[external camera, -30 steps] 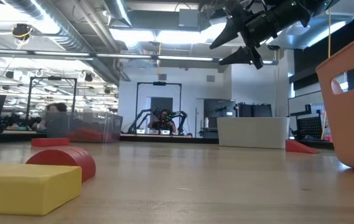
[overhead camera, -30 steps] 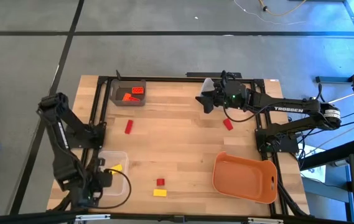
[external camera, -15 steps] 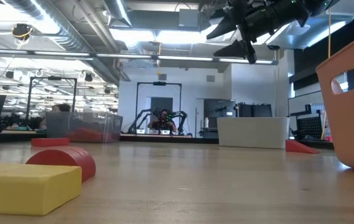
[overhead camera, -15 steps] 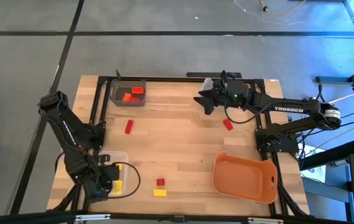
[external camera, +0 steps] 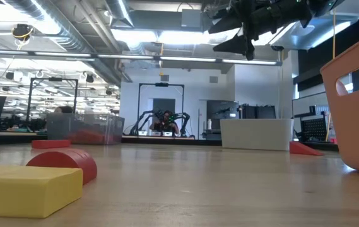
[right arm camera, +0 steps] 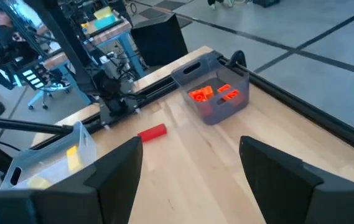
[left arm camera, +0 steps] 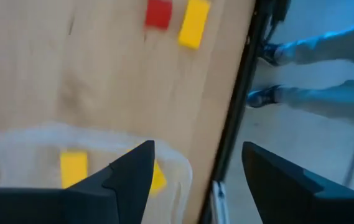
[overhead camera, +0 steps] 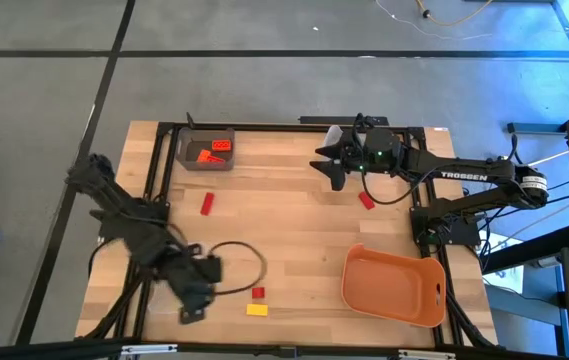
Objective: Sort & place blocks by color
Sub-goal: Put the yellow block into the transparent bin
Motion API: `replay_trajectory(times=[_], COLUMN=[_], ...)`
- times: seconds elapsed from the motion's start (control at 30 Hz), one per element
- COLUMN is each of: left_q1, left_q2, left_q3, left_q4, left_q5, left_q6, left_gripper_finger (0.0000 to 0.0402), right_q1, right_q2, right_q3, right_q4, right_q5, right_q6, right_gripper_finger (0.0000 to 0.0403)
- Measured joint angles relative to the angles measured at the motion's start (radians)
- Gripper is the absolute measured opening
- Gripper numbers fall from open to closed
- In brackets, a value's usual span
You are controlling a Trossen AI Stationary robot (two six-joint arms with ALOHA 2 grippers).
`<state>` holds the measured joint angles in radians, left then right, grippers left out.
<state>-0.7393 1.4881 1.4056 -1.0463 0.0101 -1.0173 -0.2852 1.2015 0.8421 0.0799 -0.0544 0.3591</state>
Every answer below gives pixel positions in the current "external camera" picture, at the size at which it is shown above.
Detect red half-cylinder block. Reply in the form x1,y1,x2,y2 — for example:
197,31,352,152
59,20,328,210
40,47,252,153
26,148,98,186

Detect background wooden table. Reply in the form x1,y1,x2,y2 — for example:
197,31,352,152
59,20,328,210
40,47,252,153
121,134,223,146

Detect whiteboard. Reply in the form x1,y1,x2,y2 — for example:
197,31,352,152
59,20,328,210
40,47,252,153
291,91,329,119

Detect white plastic bin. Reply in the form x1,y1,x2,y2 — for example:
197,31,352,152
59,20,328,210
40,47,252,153
220,118,295,151

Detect clear plastic bin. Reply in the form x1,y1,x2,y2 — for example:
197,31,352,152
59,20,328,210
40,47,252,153
46,112,126,146

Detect yellow rectangular block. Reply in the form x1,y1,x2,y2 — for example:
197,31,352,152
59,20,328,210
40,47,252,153
0,165,84,219

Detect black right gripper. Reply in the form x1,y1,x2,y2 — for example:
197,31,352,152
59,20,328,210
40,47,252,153
208,0,314,61

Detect orange plastic bin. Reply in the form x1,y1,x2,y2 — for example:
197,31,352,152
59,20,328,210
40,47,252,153
320,27,359,177

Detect black cabinet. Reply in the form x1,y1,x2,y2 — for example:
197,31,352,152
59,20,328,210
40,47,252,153
206,100,240,141

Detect black equipment box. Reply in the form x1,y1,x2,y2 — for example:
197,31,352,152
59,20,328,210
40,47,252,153
241,103,277,120

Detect red wedge block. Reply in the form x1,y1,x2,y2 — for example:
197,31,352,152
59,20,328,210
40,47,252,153
289,141,325,157

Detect overhead frame bar with lights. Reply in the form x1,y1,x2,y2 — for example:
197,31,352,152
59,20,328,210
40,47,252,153
0,48,283,67

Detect black gantry frame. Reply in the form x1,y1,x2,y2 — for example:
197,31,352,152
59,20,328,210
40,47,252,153
137,83,185,136
26,77,79,124

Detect grey ceiling box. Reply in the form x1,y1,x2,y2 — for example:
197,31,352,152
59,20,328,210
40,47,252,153
180,8,203,28

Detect black pegboard stand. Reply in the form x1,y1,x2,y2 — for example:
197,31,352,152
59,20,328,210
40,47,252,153
300,113,328,143

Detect black ceiling camera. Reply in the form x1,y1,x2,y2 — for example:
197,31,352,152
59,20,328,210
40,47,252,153
11,23,35,41

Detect person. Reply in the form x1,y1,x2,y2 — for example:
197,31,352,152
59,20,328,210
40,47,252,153
52,105,74,115
149,110,180,136

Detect red flat block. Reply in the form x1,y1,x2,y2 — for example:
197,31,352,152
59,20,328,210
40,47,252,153
31,139,72,149

